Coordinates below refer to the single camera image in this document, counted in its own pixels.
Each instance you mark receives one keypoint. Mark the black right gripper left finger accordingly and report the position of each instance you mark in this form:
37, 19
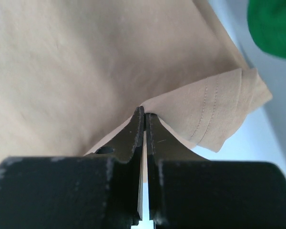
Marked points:
102, 190

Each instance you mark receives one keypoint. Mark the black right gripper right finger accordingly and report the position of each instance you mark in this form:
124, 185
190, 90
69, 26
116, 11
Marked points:
187, 191

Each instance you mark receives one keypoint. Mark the beige t shirt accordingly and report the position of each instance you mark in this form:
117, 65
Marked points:
72, 71

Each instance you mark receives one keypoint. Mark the green t shirt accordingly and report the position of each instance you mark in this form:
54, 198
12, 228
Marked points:
266, 21

